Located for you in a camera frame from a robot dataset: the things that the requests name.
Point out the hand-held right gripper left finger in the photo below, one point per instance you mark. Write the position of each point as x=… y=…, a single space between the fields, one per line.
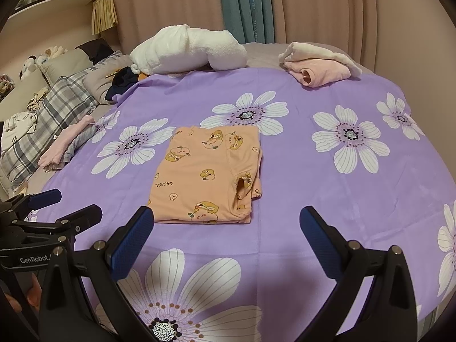
x=130 y=242

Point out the grey pillow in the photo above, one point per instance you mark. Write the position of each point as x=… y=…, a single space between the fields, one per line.
x=103 y=78

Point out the white fluffy rolled blanket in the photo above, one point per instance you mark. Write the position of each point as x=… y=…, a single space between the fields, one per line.
x=188 y=50

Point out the teal curtain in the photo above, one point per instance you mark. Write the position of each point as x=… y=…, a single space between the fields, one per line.
x=245 y=3

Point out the plush toys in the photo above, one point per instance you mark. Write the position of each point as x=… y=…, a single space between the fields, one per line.
x=39 y=60

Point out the beige curtain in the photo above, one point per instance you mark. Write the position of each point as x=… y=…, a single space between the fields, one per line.
x=338 y=7

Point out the cream folded garment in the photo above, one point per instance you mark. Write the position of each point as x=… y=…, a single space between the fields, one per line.
x=313 y=51

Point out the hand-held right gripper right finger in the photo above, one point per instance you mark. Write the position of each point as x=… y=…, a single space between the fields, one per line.
x=320 y=242

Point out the person's left hand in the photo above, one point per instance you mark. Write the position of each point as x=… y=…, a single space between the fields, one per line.
x=30 y=292

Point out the orange cartoon print shirt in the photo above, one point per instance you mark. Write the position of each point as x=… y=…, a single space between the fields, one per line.
x=203 y=174

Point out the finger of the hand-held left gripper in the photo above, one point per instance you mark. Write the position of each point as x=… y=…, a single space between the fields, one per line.
x=80 y=219
x=42 y=197

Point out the dark brown pillow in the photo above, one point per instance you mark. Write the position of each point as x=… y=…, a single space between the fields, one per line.
x=96 y=50

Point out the dark navy cloth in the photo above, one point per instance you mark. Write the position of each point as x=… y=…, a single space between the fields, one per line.
x=123 y=82

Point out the yellow striped fringe cloth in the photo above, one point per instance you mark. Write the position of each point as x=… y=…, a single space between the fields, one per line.
x=105 y=14

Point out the grey plaid blanket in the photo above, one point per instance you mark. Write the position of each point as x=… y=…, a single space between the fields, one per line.
x=53 y=114

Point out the white wall shelf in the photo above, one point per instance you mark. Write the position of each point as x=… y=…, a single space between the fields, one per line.
x=60 y=3

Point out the small pink cloth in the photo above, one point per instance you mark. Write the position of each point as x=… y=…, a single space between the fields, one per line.
x=64 y=142

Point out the purple floral bed sheet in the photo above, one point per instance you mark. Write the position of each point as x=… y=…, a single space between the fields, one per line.
x=302 y=192

